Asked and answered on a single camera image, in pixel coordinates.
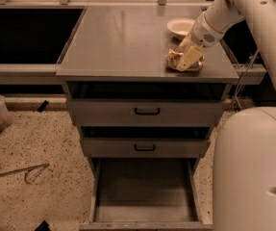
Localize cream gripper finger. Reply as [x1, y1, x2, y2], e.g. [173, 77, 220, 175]
[179, 37, 192, 48]
[176, 46, 204, 71]

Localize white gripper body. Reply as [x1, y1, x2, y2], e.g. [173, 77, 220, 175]
[189, 13, 224, 47]

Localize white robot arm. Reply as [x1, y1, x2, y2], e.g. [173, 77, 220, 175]
[182, 0, 276, 231]

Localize grey drawer cabinet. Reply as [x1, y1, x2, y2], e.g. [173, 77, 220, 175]
[56, 4, 240, 231]

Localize grey top drawer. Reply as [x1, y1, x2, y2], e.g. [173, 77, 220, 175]
[67, 81, 226, 127]

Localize grey drawer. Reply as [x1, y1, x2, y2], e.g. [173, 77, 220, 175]
[81, 126, 210, 158]
[67, 81, 226, 127]
[79, 158, 213, 231]

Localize grey middle drawer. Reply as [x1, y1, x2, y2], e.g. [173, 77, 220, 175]
[81, 126, 210, 158]

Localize grey bottom drawer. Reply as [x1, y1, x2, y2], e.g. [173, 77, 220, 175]
[79, 158, 213, 231]

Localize white paper bowl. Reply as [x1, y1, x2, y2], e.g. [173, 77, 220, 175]
[167, 18, 194, 40]

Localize small black floor block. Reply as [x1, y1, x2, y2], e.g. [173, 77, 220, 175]
[38, 100, 49, 113]

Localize metal grabber stick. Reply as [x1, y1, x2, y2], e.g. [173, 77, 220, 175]
[0, 163, 49, 178]

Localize white power cable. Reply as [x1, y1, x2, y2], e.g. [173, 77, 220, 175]
[232, 48, 261, 111]

